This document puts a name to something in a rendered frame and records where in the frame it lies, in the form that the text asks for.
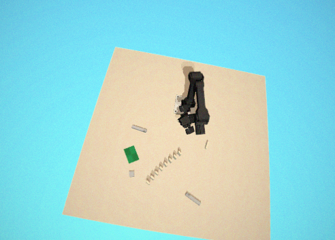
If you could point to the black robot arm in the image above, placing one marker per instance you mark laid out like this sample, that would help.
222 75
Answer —
201 116

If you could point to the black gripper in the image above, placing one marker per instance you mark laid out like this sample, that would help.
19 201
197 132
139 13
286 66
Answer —
184 108

